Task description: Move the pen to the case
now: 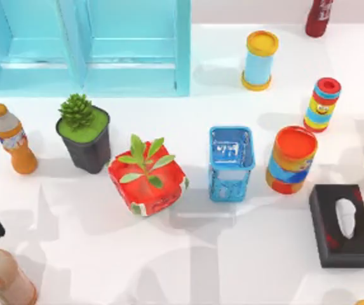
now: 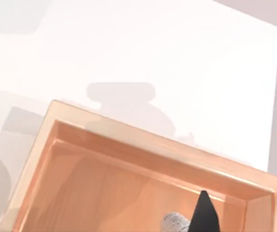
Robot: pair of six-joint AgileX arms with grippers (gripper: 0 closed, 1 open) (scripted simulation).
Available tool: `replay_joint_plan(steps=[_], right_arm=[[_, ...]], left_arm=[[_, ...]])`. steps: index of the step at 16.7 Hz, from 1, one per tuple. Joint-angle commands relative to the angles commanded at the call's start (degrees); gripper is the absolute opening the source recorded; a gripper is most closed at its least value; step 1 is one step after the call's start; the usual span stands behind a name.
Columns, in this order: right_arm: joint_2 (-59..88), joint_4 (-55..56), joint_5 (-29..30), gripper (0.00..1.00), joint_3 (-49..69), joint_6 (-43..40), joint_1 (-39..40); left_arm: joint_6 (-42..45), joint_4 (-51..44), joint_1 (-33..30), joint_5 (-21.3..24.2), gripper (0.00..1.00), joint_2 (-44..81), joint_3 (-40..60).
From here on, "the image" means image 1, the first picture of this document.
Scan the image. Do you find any light blue rack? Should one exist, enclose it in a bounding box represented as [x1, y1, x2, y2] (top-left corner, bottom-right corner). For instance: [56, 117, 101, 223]
[0, 0, 191, 98]

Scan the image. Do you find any blue pierced basket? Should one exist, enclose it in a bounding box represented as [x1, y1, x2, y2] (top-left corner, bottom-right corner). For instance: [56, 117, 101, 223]
[208, 126, 256, 203]

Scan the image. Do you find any large pale orange bottle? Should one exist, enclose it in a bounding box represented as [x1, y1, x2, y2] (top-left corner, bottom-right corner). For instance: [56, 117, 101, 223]
[0, 243, 39, 305]

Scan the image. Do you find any black tissue box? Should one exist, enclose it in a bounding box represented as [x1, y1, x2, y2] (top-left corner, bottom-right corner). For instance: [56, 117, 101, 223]
[308, 184, 364, 269]

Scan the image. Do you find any orange and blue can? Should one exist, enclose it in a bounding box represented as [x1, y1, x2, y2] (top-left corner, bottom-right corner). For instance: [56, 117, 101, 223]
[265, 125, 318, 194]

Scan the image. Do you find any striped smiley face can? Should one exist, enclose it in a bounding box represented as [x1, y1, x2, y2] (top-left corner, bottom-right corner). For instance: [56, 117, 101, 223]
[302, 77, 342, 134]

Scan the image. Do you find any light blue and yellow can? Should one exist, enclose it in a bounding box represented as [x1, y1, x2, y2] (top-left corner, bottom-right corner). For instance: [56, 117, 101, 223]
[241, 30, 280, 92]

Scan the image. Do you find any small orange bottle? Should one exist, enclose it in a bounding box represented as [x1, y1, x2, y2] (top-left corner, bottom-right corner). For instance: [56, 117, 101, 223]
[0, 103, 39, 175]

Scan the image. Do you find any dark red bottle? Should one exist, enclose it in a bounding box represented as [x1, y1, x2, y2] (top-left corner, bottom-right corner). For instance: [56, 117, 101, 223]
[305, 0, 334, 38]

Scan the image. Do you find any black plant pot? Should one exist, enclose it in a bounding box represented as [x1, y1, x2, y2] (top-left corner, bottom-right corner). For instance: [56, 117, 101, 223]
[55, 93, 112, 175]

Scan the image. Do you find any red plant pot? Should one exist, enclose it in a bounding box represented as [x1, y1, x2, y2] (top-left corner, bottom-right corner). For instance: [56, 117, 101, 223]
[107, 133, 190, 217]

